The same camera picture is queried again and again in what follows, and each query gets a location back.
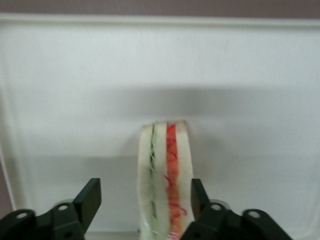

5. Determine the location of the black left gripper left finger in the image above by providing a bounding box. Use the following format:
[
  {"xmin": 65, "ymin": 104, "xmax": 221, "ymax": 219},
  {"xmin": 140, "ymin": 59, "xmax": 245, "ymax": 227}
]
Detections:
[{"xmin": 0, "ymin": 177, "xmax": 102, "ymax": 240}]

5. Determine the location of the triangular sandwich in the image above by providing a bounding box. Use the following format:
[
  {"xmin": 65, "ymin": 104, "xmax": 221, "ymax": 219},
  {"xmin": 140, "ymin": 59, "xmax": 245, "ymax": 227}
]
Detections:
[{"xmin": 135, "ymin": 119, "xmax": 199, "ymax": 240}]

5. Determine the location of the beige rectangular tray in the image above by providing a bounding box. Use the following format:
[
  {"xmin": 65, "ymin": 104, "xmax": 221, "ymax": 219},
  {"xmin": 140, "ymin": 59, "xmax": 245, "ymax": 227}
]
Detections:
[{"xmin": 0, "ymin": 12, "xmax": 320, "ymax": 240}]

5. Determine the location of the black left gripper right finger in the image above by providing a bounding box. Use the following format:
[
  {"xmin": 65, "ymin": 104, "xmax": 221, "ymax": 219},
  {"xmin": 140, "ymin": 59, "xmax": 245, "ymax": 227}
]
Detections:
[{"xmin": 178, "ymin": 178, "xmax": 294, "ymax": 240}]

